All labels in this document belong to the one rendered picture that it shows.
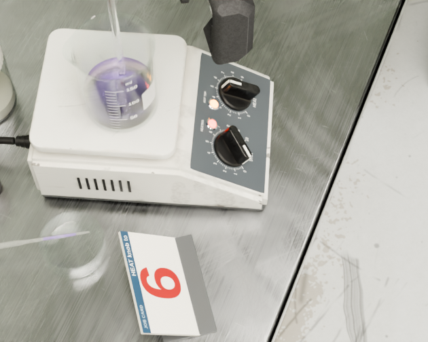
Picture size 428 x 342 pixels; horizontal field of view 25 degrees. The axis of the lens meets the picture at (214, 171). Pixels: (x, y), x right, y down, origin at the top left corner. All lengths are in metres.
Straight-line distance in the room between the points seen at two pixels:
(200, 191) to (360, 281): 0.15
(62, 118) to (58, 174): 0.05
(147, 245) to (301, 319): 0.14
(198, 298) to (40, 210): 0.16
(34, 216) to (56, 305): 0.09
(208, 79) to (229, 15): 0.25
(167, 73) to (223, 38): 0.20
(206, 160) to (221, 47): 0.20
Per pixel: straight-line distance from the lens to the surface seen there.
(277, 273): 0.81
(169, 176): 0.78
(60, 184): 0.82
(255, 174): 0.81
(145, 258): 0.79
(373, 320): 0.80
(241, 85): 0.82
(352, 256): 0.82
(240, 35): 0.61
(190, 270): 0.81
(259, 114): 0.84
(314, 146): 0.87
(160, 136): 0.77
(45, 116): 0.79
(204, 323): 0.79
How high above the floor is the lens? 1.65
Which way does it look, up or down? 61 degrees down
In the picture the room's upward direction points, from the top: straight up
